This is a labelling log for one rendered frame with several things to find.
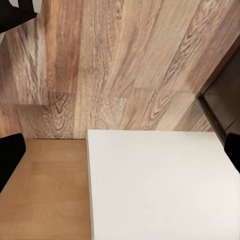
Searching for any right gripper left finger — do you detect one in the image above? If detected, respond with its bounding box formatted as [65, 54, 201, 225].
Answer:
[0, 132, 26, 193]

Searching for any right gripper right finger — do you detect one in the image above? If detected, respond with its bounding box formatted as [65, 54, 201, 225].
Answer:
[224, 133, 240, 173]

